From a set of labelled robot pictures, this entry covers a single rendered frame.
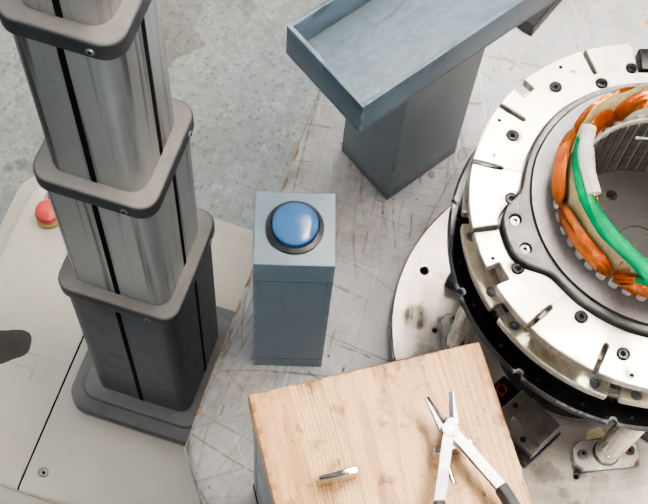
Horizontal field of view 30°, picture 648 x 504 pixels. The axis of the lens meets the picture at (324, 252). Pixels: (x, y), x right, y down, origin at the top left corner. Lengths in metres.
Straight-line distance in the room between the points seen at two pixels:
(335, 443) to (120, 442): 0.88
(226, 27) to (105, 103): 1.37
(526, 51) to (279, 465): 0.70
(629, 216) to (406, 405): 0.29
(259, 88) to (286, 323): 1.22
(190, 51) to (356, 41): 1.25
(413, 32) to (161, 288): 0.42
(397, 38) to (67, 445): 0.88
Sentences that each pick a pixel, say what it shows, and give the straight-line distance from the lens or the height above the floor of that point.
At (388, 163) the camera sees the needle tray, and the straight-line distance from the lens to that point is 1.29.
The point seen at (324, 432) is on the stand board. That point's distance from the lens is 0.95.
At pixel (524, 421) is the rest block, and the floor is 0.84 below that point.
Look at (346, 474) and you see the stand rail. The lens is 0.92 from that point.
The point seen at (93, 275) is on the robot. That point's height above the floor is 0.70.
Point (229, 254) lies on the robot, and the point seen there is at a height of 0.26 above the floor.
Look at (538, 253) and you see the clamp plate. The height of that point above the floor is 1.10.
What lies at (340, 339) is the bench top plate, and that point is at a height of 0.78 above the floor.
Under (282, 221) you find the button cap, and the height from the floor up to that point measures 1.04.
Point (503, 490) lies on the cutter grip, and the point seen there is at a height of 1.09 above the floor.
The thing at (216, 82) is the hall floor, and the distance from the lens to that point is 2.35.
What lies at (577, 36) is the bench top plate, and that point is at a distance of 1.51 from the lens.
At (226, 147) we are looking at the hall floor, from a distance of 2.28.
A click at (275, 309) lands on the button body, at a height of 0.93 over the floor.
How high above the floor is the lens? 1.98
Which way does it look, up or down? 65 degrees down
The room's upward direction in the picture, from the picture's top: 7 degrees clockwise
